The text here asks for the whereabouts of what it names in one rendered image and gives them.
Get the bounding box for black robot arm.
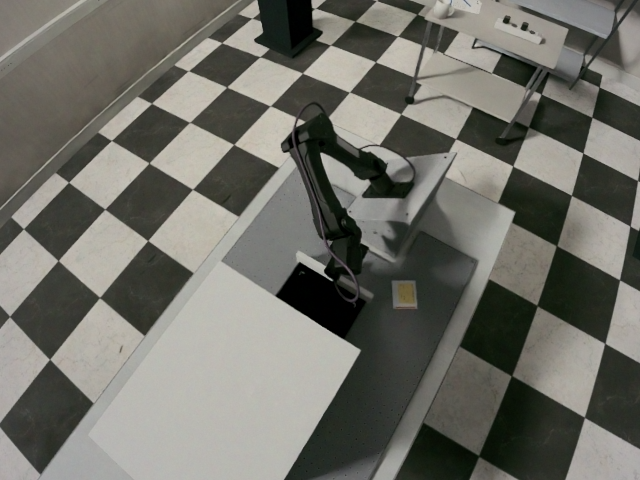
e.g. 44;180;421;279
280;113;415;275

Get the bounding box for white boxy benchtop instrument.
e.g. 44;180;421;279
88;250;374;480

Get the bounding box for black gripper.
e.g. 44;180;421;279
330;242;369;261

